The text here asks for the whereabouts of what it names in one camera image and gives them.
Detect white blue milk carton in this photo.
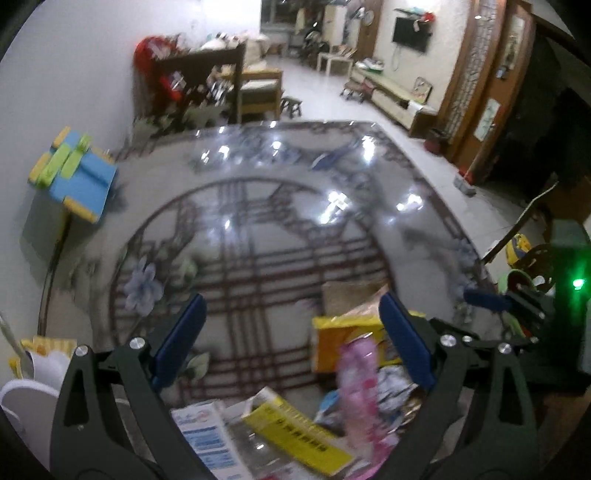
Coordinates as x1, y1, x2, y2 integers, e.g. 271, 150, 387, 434
170, 402, 252, 480

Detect pink plastic wrapper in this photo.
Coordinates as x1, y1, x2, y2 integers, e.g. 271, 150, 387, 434
337, 334, 389, 464

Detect yellow snack box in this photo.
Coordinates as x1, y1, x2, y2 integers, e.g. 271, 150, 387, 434
311, 315, 402, 374

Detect yellow paper leaflet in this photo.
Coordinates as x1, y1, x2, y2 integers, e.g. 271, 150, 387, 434
242, 387, 356, 477

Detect red trash bin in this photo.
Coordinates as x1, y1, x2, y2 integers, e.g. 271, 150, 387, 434
424, 128, 449, 156

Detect yellow toy car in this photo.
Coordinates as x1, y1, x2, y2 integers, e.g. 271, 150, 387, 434
505, 233, 532, 268

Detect wooden dining chair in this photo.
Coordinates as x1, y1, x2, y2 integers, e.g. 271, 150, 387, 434
483, 176, 590, 283

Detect low tv cabinet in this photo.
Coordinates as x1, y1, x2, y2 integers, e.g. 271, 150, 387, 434
349, 67, 437, 138

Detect blue yellow foam toy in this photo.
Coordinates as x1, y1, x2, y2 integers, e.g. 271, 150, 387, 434
28, 126, 117, 224

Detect small wooden stool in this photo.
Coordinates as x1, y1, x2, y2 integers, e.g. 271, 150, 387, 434
280, 96, 303, 119

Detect white side table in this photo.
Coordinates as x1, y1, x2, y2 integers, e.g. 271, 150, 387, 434
315, 52, 355, 77

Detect wooden sofa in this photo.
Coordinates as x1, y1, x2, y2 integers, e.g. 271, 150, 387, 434
230, 35, 283, 120

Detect red bag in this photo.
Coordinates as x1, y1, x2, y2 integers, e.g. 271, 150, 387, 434
133, 36, 182, 114

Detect wall mounted television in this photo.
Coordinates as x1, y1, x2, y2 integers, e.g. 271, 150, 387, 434
393, 17, 432, 53

